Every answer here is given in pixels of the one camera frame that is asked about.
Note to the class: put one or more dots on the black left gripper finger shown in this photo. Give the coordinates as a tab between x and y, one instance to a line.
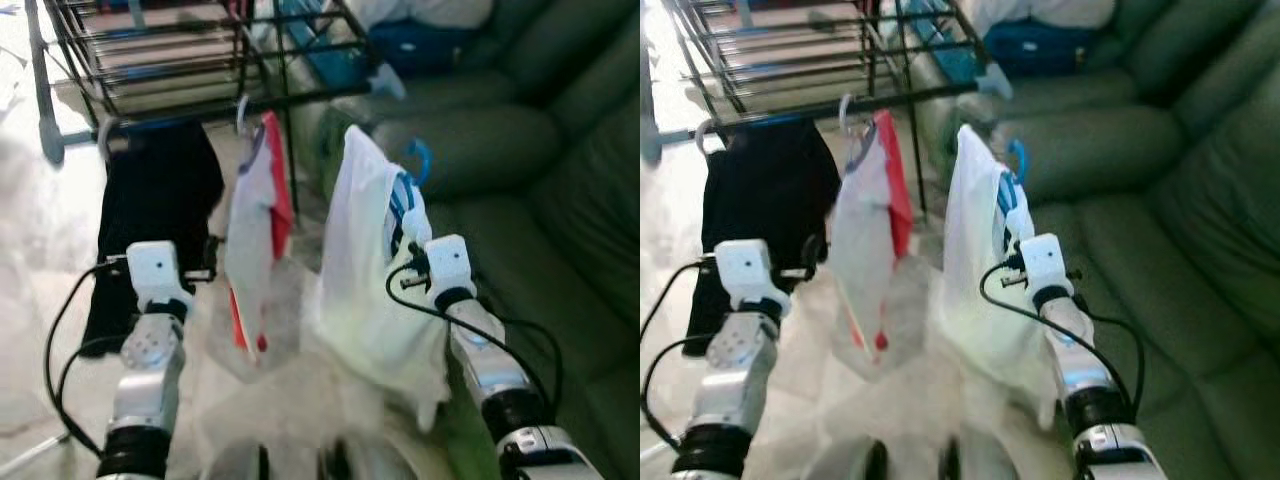
813	250
212	252

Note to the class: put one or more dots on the white shirt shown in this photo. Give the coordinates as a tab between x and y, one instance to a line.
980	280
365	280

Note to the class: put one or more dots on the blue plastic hanger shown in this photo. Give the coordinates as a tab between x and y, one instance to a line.
418	160
1018	160

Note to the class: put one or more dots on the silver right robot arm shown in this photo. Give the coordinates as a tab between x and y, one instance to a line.
1080	360
490	370

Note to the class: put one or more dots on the white plastic hanger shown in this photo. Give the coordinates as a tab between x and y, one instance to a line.
105	138
240	112
705	138
845	112

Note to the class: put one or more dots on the pale beige garment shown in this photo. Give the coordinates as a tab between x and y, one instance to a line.
250	240
868	240

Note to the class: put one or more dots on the dark navy garment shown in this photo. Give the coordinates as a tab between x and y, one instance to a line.
150	220
770	200

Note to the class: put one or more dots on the red garment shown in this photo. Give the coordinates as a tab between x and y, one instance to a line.
900	190
282	200

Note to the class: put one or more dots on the black metal drying rack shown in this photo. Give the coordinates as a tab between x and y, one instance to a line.
200	105
820	105

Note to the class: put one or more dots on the green sofa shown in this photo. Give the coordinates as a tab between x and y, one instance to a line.
560	200
1180	200

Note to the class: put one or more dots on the silver left robot leg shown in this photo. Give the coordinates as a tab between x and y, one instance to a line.
235	462
845	462

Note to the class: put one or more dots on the silver robot leg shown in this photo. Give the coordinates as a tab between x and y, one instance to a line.
985	462
365	462
235	462
845	462

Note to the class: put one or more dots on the silver right robot leg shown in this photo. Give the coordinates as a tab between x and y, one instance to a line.
365	462
985	462

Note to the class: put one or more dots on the blue storage box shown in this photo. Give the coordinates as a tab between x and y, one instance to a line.
420	45
1040	45

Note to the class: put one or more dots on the white rod with black tip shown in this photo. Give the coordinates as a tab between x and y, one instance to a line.
30	455

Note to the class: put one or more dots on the cream cloth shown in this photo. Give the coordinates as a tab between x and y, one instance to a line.
420	10
1040	10

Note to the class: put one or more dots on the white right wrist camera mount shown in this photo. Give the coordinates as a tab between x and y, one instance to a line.
447	265
1045	262

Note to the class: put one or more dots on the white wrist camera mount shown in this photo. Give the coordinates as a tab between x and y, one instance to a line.
1045	262
748	270
447	265
157	270

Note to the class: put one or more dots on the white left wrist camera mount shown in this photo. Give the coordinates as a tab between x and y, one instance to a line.
157	270
748	270

